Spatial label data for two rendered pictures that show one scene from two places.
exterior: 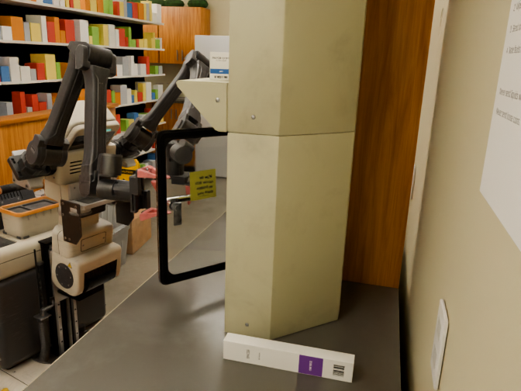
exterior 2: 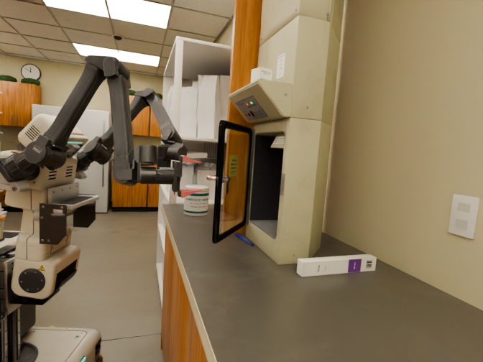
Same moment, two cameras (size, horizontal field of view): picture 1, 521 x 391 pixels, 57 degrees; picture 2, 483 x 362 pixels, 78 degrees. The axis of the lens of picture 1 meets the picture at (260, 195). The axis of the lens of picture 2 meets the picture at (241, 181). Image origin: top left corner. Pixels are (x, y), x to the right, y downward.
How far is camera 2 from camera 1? 0.80 m
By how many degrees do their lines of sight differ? 34
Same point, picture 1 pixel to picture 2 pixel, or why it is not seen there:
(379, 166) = not seen: hidden behind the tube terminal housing
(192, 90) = (269, 86)
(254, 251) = (302, 200)
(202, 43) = (39, 110)
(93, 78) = (121, 85)
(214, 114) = (282, 104)
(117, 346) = (228, 288)
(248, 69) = (306, 76)
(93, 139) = (126, 134)
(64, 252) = (35, 256)
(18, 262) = not seen: outside the picture
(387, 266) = not seen: hidden behind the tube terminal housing
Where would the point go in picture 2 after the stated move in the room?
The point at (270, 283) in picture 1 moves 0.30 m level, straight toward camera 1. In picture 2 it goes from (310, 221) to (398, 251)
